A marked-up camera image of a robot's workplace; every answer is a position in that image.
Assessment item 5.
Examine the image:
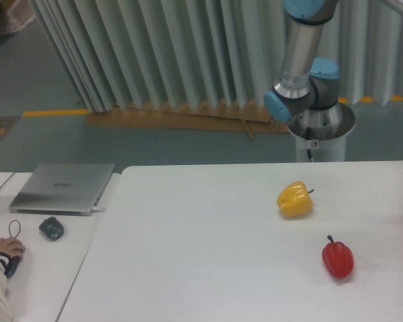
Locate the person's hand at mouse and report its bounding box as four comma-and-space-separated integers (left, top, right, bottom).
0, 237, 26, 258

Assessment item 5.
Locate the black computer mouse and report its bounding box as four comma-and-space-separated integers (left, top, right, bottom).
5, 256, 22, 278

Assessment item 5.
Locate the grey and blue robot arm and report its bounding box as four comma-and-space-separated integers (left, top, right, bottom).
263, 1, 338, 122

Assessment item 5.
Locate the black open earbud case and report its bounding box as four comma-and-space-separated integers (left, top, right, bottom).
39, 217, 65, 242

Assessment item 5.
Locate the silver closed laptop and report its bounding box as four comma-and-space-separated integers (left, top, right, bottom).
9, 163, 115, 215

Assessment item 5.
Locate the grey folding partition screen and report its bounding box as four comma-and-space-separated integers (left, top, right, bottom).
30, 1, 403, 112

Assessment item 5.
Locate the clear plastic bag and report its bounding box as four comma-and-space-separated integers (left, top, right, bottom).
0, 0, 36, 34

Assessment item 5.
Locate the brown cardboard sheet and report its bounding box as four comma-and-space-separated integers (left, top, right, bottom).
85, 99, 289, 140

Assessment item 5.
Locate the yellow bell pepper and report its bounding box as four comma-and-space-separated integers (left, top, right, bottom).
277, 181, 313, 218

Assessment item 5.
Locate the red bell pepper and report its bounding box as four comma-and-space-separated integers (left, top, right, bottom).
322, 235, 354, 279

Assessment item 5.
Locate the black mouse cable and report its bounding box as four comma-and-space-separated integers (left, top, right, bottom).
0, 171, 24, 241

